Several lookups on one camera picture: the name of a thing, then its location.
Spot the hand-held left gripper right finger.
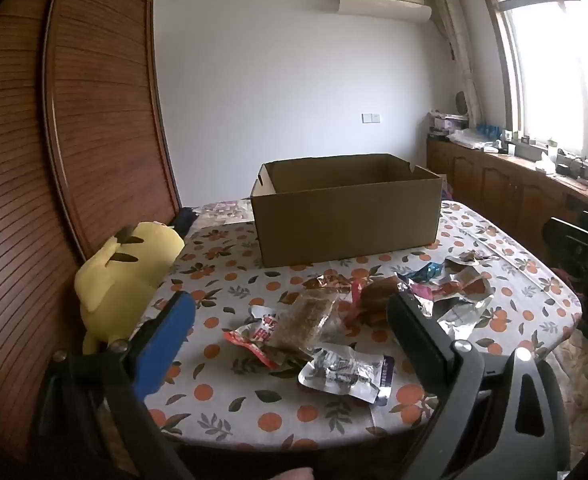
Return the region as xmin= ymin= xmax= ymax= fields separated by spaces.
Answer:
xmin=386 ymin=290 xmax=571 ymax=480

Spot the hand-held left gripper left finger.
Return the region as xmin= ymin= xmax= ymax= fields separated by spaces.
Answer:
xmin=49 ymin=290 xmax=197 ymax=480

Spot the red and white snack packet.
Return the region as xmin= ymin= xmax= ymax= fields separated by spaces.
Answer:
xmin=223 ymin=305 xmax=287 ymax=368

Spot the orange chicken foot snack packet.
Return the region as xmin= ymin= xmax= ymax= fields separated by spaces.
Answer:
xmin=301 ymin=272 xmax=355 ymax=293

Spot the cardboard box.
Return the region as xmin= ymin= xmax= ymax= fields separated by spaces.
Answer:
xmin=250 ymin=154 xmax=444 ymax=268

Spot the pink snack packet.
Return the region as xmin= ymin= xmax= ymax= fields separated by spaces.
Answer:
xmin=406 ymin=280 xmax=460 ymax=303

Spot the teal snack packet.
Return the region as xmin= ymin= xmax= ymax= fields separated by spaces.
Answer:
xmin=398 ymin=261 xmax=447 ymax=286

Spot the orange fruit print tablecloth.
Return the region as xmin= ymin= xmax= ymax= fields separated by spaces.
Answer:
xmin=99 ymin=200 xmax=582 ymax=461

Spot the yellow plush toy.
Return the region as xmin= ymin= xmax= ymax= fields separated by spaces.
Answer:
xmin=74 ymin=221 xmax=186 ymax=356

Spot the silver packet with purple edge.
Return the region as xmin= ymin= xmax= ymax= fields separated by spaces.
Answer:
xmin=298 ymin=342 xmax=396 ymax=403

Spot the brown foil snack packet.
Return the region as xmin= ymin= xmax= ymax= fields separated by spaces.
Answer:
xmin=446 ymin=249 xmax=492 ymax=266

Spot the clear packet of brown snack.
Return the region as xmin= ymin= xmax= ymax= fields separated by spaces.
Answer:
xmin=264 ymin=290 xmax=355 ymax=361

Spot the dark cloth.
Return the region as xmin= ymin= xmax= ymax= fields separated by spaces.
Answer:
xmin=171 ymin=207 xmax=200 ymax=236

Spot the wooden sideboard cabinet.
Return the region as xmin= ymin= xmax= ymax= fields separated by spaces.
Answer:
xmin=426 ymin=135 xmax=588 ymax=241

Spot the black chair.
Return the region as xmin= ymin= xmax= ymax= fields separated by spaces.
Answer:
xmin=541 ymin=210 xmax=588 ymax=351

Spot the white plastic bag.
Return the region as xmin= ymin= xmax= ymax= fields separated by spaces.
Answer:
xmin=448 ymin=127 xmax=495 ymax=150

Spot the pink box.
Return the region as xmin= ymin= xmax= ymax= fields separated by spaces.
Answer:
xmin=433 ymin=112 xmax=467 ymax=131

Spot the wooden slatted wardrobe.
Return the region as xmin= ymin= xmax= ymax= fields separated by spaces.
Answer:
xmin=0 ymin=0 xmax=182 ymax=461

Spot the white curtain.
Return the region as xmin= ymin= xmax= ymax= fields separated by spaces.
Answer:
xmin=429 ymin=0 xmax=485 ymax=126

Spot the window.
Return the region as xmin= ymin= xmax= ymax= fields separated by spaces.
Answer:
xmin=476 ymin=0 xmax=588 ymax=161

